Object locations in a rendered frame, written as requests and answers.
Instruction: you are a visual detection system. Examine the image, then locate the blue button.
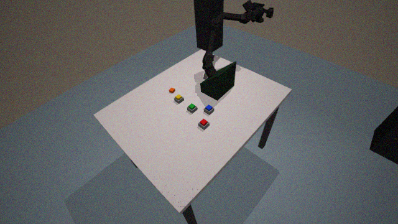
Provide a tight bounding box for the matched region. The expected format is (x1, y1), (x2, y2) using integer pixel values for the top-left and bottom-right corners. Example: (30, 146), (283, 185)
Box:
(204, 105), (214, 115)

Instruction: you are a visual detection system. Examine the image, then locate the yellow button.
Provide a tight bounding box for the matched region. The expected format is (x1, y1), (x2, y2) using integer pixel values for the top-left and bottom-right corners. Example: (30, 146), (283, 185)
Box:
(174, 94), (184, 104)

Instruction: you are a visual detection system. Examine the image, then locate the red button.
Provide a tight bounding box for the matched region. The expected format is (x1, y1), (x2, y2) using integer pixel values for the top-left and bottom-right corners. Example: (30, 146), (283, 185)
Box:
(198, 119), (210, 130)

